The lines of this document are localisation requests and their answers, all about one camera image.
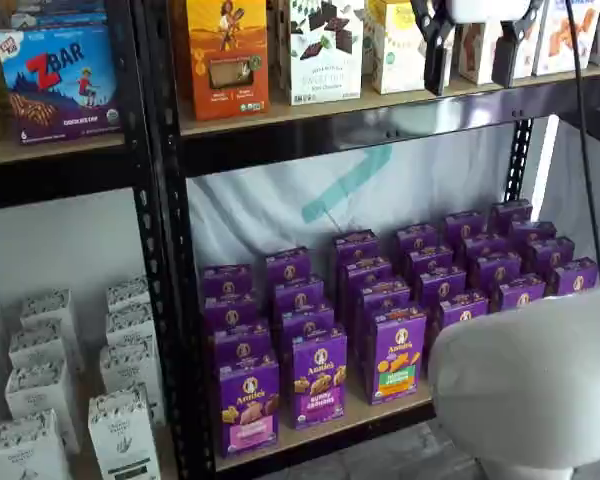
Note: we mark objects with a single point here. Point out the blue snack bar box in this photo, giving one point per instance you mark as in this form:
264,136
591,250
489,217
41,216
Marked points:
65,17

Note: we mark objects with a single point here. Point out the purple Annie's box magenta patch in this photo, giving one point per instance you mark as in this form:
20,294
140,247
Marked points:
287,265
307,320
297,295

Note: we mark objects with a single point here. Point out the wooden shelf board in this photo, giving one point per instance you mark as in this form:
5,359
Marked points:
330,440
330,112
55,150

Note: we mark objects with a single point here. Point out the white mint chocolate box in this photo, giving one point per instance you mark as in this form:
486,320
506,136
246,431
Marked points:
325,75

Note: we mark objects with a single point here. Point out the purple Annie's box green patch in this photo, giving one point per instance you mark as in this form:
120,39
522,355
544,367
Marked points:
367,272
385,297
397,360
355,245

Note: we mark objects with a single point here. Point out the black metal shelving rack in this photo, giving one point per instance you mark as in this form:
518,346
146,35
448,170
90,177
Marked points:
55,180
170,200

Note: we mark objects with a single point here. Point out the purple Annie's bunny grahams box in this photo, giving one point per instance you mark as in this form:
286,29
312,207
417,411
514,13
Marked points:
320,380

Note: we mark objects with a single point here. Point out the white crackers box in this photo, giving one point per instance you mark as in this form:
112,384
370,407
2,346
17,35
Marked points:
472,50
552,45

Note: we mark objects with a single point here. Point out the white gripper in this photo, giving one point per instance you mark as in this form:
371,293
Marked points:
485,10

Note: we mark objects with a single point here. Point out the purple Annie's box pink patch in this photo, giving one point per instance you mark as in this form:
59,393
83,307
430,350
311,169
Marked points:
230,310
250,405
240,340
225,280

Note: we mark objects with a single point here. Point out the blue Zbar snack box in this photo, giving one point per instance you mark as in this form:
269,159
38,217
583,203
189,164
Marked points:
55,85

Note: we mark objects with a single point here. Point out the white yellow snack box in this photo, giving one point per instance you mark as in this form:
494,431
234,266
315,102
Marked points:
395,55

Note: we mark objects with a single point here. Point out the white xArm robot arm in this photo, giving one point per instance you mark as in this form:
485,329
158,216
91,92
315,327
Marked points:
530,390

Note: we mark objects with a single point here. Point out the orange snack box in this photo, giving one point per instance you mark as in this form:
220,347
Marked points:
227,75

